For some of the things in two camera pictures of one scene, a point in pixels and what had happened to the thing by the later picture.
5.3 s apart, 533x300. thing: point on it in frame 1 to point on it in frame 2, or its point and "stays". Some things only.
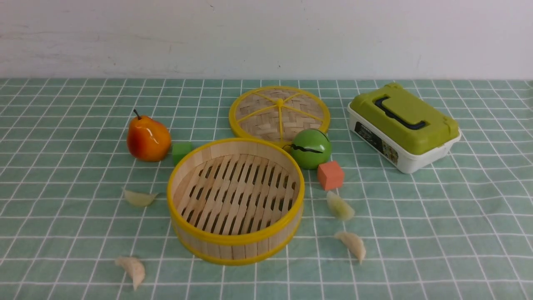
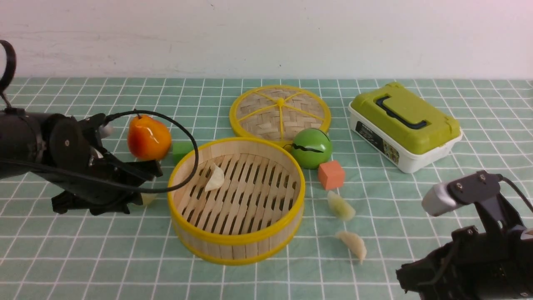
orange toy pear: (148, 139) stays
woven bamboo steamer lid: (277, 113) stays
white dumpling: (354, 243) stays
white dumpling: (134, 267) to (217, 179)
